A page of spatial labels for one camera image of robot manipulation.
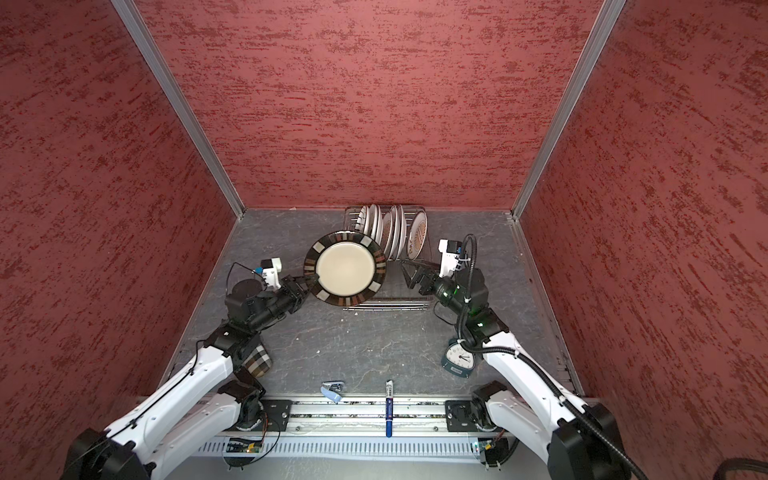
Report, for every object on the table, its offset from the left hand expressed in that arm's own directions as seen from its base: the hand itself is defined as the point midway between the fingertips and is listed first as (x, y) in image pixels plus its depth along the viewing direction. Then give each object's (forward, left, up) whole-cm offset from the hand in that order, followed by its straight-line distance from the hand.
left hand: (321, 281), depth 77 cm
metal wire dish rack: (+6, -20, -19) cm, 28 cm away
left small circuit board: (-34, +18, -22) cm, 45 cm away
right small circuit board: (-33, -42, -21) cm, 58 cm away
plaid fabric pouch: (-16, +17, -16) cm, 29 cm away
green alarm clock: (-15, -37, -15) cm, 43 cm away
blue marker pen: (-26, -18, -19) cm, 37 cm away
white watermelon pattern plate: (+22, -13, -1) cm, 25 cm away
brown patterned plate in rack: (+22, -17, -5) cm, 28 cm away
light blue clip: (-22, -3, -19) cm, 29 cm away
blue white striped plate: (+33, -7, -11) cm, 36 cm away
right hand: (+2, -22, +4) cm, 22 cm away
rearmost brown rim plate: (+26, -27, -12) cm, 40 cm away
